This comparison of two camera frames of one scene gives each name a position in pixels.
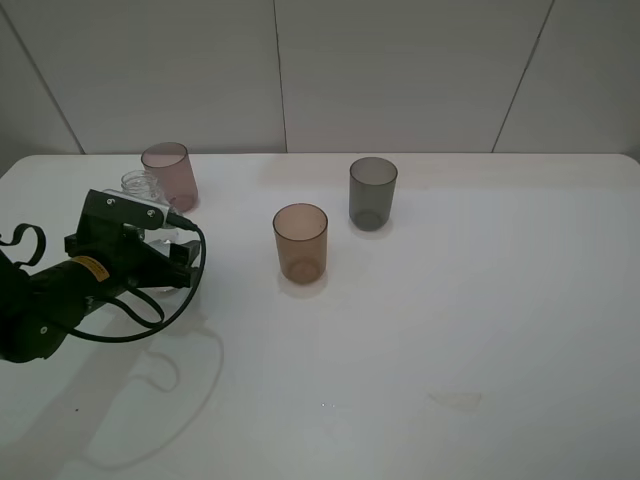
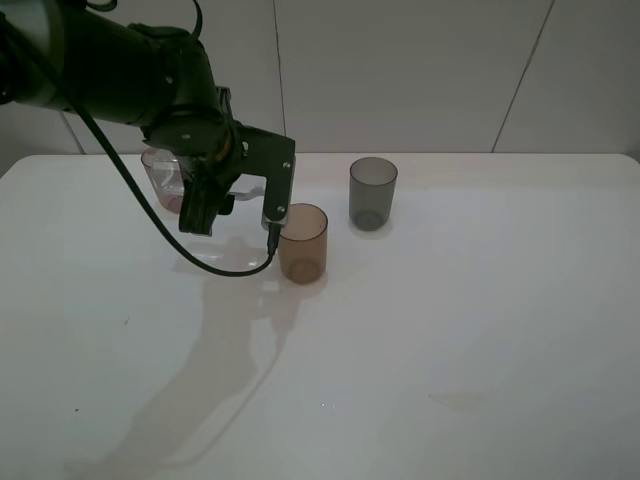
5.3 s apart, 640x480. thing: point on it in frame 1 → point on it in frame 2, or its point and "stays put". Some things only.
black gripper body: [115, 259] → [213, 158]
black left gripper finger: [184, 253] → [228, 205]
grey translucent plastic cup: [371, 184] stays put
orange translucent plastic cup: [302, 230] stays put
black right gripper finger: [172, 272] → [201, 197]
